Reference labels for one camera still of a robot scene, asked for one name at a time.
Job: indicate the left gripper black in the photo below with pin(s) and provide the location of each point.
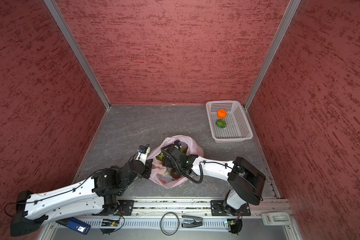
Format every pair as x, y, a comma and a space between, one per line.
148, 166

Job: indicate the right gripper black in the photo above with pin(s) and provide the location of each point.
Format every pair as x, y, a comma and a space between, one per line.
167, 161

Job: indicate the pink plastic bag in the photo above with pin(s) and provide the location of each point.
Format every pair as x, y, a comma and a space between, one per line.
164, 172

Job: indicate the white plastic basket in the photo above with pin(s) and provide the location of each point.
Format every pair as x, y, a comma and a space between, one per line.
238, 128

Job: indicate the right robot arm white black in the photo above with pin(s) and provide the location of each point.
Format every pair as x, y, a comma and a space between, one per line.
246, 180

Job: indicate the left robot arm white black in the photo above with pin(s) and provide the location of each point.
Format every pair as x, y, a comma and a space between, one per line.
97, 195

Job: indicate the small green fruit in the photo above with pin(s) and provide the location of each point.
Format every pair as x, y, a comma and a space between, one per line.
160, 157

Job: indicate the green lime fruit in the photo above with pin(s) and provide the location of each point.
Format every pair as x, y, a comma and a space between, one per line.
221, 123

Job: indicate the orange fruit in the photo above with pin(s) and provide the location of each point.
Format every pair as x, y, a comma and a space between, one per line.
221, 114

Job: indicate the dark purple mangosteen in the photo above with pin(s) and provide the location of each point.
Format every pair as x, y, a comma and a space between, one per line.
175, 175

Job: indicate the left circuit board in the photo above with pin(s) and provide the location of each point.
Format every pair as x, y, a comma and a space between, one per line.
110, 223

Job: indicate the circuit board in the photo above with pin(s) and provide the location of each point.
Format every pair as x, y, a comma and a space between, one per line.
234, 226
110, 223

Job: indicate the black grey stapler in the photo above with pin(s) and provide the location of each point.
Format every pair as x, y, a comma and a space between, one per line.
191, 221

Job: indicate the blue black device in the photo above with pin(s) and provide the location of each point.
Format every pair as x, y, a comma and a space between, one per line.
75, 225

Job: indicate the right circuit board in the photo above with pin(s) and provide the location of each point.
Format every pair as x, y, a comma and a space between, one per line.
234, 226

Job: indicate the white plastic holder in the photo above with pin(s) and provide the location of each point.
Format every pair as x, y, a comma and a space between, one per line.
276, 219

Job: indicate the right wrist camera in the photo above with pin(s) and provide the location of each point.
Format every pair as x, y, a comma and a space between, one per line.
178, 144

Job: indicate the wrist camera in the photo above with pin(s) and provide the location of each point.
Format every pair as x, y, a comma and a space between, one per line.
143, 153
178, 144

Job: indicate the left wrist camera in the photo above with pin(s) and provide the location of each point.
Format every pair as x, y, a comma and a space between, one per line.
143, 153

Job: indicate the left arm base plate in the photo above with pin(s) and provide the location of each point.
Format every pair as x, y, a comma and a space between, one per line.
118, 208

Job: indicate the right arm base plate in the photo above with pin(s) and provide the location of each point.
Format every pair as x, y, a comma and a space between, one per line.
217, 207

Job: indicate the aluminium front rail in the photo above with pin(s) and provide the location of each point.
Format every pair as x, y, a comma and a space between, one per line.
161, 219

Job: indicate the left aluminium corner post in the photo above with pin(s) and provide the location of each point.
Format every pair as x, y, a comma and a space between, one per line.
69, 36

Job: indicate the aluminium corner post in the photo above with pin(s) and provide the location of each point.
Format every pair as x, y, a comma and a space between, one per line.
69, 36
278, 37

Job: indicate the right aluminium corner post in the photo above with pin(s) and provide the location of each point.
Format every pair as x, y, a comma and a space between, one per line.
278, 37

